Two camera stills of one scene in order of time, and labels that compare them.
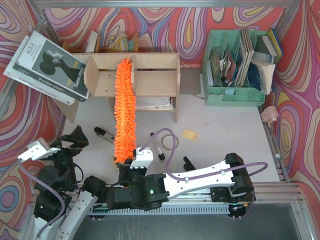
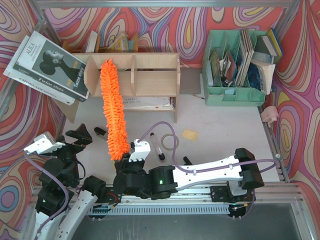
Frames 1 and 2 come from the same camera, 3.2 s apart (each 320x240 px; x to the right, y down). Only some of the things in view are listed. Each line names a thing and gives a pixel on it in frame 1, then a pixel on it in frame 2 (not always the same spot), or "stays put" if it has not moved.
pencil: [198, 96] stays put
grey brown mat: [190, 80] stays put
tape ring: [162, 143] stays put
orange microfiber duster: [125, 128] -> [117, 142]
